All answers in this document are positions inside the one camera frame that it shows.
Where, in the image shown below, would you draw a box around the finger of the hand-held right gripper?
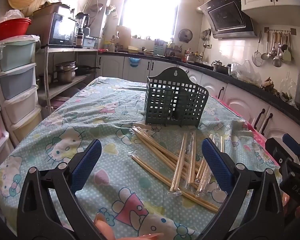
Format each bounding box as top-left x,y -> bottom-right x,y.
264,137 -> 295,167
282,133 -> 300,158

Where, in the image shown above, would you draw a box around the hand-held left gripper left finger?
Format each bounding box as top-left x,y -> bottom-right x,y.
16,139 -> 108,240

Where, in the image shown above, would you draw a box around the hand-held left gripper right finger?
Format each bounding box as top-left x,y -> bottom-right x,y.
202,137 -> 285,240

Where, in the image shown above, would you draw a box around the bunch of bamboo chopsticks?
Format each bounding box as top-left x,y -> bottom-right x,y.
129,127 -> 227,213

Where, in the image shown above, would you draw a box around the green plastic utensil basket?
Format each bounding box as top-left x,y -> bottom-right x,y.
145,67 -> 209,127

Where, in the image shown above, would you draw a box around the row of hanging kitchen utensils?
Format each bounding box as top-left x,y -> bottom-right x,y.
252,27 -> 297,68

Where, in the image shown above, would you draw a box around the person's right hand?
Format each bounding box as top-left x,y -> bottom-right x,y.
281,192 -> 300,221

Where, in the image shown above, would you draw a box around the person's left hand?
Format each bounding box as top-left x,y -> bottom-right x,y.
93,213 -> 165,240

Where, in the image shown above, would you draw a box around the pink printed cloth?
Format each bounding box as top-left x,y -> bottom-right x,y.
211,96 -> 268,140

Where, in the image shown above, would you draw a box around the clear bag of greens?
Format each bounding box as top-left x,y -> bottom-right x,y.
280,72 -> 294,100

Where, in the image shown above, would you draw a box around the cartoon cat printed tablecloth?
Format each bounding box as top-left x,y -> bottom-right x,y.
0,76 -> 283,240

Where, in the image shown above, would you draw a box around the black kitchen countertop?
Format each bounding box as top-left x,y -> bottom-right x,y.
99,51 -> 300,130

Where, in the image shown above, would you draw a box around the crumpled clear plastic bags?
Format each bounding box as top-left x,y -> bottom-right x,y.
231,60 -> 262,85

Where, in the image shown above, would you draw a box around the metal shelf rack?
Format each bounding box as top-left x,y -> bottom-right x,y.
37,46 -> 100,110

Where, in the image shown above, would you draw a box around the stacked steel pots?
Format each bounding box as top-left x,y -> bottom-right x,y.
54,61 -> 78,83

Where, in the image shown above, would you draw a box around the black frying pan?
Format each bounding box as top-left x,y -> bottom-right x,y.
75,65 -> 100,75

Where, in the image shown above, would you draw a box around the steel kettle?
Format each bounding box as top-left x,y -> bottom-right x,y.
212,60 -> 228,74

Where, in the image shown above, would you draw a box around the steel cooking pot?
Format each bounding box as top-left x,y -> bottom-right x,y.
186,54 -> 203,63

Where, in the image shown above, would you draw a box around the pastel plastic drawer unit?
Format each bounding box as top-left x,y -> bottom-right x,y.
0,36 -> 43,148

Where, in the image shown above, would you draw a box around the dish rack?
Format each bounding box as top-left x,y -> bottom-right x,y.
165,44 -> 183,57

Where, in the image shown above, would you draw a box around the blue-grey plastic box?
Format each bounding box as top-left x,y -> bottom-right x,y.
82,35 -> 100,48

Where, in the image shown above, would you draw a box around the small hanging utensil set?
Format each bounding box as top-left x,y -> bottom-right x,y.
202,29 -> 212,48

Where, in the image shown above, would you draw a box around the blue knife holder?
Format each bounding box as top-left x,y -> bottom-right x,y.
154,39 -> 165,55

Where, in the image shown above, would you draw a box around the microwave oven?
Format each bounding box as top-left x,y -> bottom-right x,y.
27,4 -> 78,48

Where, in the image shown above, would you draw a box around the blender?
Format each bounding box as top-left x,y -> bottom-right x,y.
75,12 -> 90,48

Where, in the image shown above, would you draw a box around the black range hood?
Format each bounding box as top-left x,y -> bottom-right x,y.
199,0 -> 257,39

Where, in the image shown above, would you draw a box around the red plastic basin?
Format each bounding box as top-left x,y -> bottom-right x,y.
0,17 -> 32,42

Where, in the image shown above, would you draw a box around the white plastic bag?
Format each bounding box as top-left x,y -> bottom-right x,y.
0,9 -> 24,22

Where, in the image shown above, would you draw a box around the window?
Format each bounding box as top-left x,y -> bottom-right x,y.
121,0 -> 182,39

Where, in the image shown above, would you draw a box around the small wall fan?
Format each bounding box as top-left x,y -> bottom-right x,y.
178,29 -> 193,43

